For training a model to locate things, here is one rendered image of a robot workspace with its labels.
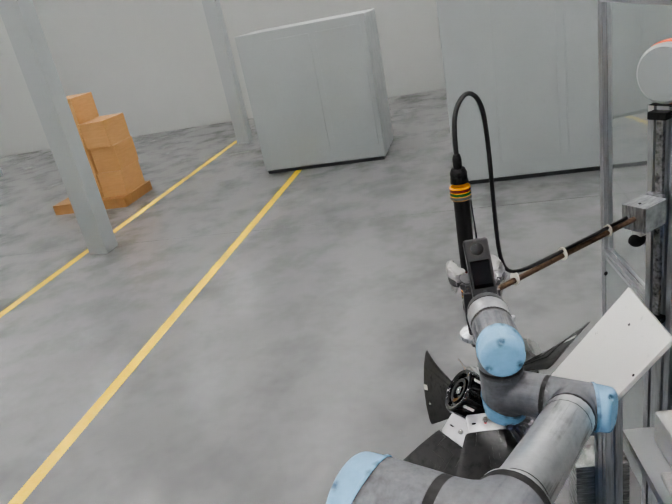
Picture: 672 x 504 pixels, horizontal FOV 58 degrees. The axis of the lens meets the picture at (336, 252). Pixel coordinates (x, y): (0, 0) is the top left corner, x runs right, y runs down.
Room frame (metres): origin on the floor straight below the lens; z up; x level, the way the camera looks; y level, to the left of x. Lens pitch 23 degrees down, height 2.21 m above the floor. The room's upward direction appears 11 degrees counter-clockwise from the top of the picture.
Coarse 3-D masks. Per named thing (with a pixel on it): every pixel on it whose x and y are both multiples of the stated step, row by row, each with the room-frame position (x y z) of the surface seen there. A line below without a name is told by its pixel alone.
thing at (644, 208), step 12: (648, 192) 1.51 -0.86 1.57; (624, 204) 1.48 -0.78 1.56; (636, 204) 1.46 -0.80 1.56; (648, 204) 1.45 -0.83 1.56; (660, 204) 1.45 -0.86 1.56; (624, 216) 1.48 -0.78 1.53; (636, 216) 1.45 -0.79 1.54; (648, 216) 1.43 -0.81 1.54; (660, 216) 1.45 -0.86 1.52; (624, 228) 1.48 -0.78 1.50; (636, 228) 1.45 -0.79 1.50; (648, 228) 1.43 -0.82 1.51
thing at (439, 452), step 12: (420, 444) 1.30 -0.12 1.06; (432, 444) 1.28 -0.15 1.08; (444, 444) 1.26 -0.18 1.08; (456, 444) 1.24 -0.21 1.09; (408, 456) 1.31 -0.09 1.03; (420, 456) 1.28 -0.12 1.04; (432, 456) 1.26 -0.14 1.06; (444, 456) 1.24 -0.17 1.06; (456, 456) 1.23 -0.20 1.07; (432, 468) 1.24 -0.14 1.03; (444, 468) 1.22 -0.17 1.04; (456, 468) 1.21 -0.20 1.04
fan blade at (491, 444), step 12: (480, 432) 1.16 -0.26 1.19; (492, 432) 1.15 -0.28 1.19; (504, 432) 1.14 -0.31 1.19; (468, 444) 1.14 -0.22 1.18; (480, 444) 1.12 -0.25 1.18; (492, 444) 1.11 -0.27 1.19; (504, 444) 1.11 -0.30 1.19; (516, 444) 1.10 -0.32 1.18; (468, 456) 1.10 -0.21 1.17; (480, 456) 1.09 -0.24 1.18; (492, 456) 1.08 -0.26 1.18; (504, 456) 1.07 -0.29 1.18; (468, 468) 1.07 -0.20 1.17; (480, 468) 1.06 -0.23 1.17; (492, 468) 1.05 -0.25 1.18
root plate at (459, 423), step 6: (450, 420) 1.29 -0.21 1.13; (456, 420) 1.28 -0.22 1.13; (462, 420) 1.28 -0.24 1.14; (444, 426) 1.29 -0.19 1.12; (450, 426) 1.28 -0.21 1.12; (456, 426) 1.27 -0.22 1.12; (462, 426) 1.27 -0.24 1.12; (444, 432) 1.28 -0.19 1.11; (450, 432) 1.27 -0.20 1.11; (456, 432) 1.27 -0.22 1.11; (456, 438) 1.26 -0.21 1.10; (462, 438) 1.25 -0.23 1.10; (462, 444) 1.24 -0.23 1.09
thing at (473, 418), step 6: (474, 414) 1.22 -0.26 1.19; (480, 414) 1.22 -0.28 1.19; (468, 420) 1.21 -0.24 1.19; (474, 420) 1.20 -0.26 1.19; (480, 420) 1.20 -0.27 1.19; (468, 426) 1.19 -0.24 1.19; (474, 426) 1.19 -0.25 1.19; (480, 426) 1.18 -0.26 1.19; (486, 426) 1.18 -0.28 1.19; (492, 426) 1.17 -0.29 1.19; (498, 426) 1.17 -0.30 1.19; (504, 426) 1.17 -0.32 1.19
